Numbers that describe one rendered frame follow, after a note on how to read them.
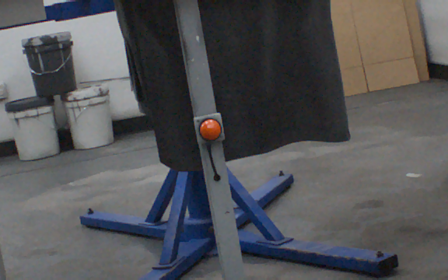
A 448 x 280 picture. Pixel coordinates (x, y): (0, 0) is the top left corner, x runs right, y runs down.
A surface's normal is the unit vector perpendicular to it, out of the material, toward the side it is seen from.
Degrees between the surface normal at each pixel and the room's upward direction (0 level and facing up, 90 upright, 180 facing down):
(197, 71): 90
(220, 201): 90
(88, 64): 90
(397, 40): 78
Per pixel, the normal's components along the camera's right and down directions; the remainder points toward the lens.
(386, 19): 0.11, -0.07
